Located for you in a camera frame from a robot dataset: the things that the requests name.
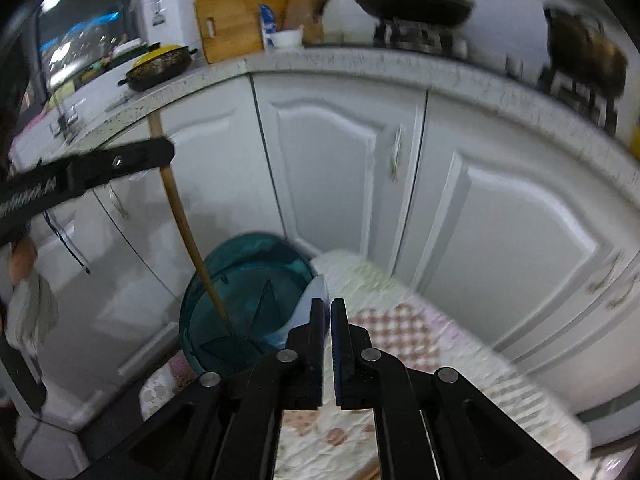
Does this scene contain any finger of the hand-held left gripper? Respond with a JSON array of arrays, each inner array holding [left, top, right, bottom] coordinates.
[[64, 137, 177, 197]]

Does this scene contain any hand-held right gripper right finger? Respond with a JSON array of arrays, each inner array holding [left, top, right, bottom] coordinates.
[[331, 298, 587, 480]]

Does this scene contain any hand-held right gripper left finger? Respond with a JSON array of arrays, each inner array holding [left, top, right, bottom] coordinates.
[[50, 298, 326, 480]]

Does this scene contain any long wooden stick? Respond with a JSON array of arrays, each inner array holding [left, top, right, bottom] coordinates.
[[148, 112, 233, 341]]

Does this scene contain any teal transparent plastic container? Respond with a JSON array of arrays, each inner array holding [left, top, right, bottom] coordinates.
[[179, 232, 321, 376]]

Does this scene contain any person's left forearm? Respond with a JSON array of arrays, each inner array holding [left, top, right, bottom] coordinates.
[[5, 275, 60, 361]]

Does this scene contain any person's left hand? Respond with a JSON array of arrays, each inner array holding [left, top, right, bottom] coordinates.
[[9, 236, 39, 286]]

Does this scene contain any white cabinet door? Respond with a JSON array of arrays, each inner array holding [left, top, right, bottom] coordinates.
[[570, 260, 640, 413], [395, 91, 640, 361], [250, 72, 430, 281], [92, 77, 288, 311], [30, 182, 181, 421]]

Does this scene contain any black casserole with yellow lid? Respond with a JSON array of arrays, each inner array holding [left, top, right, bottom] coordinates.
[[117, 42, 198, 93]]

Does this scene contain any patterned quilted floor mat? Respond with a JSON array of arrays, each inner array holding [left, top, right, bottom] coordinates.
[[140, 250, 593, 480]]

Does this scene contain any green container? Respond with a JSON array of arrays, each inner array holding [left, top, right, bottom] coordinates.
[[102, 37, 151, 63]]

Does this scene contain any kitchen window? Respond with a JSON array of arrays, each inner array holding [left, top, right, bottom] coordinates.
[[30, 0, 141, 106]]

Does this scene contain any wooden cutting board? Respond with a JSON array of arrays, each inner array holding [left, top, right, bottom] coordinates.
[[194, 0, 291, 64]]

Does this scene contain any blue and white packet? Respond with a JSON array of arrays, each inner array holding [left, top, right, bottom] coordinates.
[[258, 4, 278, 50]]

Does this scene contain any white bowl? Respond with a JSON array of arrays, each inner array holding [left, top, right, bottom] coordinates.
[[270, 29, 304, 50]]

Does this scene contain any wooden knife block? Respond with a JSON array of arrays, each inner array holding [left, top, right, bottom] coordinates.
[[285, 0, 326, 46]]

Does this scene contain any speckled stone countertop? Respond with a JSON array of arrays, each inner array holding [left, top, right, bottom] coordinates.
[[10, 45, 640, 191]]

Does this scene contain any black gas stove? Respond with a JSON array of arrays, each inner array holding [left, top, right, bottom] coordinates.
[[372, 17, 618, 136]]

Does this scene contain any black wok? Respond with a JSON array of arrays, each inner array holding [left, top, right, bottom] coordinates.
[[292, 0, 476, 28]]

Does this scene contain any dark steel pot with lid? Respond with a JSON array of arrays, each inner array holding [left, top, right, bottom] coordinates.
[[544, 5, 628, 101]]

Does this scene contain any metal cabinet door handle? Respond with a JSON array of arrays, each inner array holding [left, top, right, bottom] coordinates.
[[606, 279, 640, 312], [585, 252, 628, 296], [107, 187, 130, 221], [389, 125, 405, 183]]

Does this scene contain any black cable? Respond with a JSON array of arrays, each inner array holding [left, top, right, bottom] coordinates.
[[42, 210, 91, 276]]

